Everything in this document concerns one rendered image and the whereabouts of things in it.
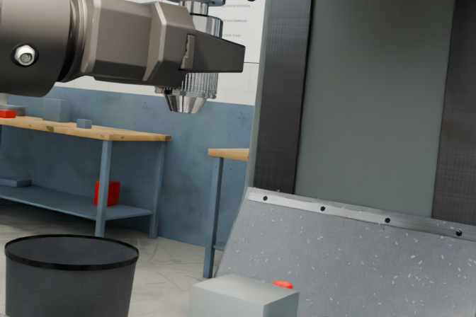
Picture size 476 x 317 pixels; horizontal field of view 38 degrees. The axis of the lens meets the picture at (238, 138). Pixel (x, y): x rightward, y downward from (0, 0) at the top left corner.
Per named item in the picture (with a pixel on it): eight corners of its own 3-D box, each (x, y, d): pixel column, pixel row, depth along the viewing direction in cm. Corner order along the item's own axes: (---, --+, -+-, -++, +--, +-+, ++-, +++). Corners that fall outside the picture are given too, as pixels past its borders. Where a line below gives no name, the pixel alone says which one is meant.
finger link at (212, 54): (236, 81, 51) (163, 70, 48) (241, 37, 51) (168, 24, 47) (248, 81, 50) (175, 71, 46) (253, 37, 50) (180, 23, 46)
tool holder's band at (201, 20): (191, 33, 55) (193, 21, 54) (235, 34, 51) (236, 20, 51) (146, 25, 51) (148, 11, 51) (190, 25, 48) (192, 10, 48)
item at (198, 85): (185, 96, 55) (191, 33, 55) (229, 100, 52) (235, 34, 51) (141, 92, 51) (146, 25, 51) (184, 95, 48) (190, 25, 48)
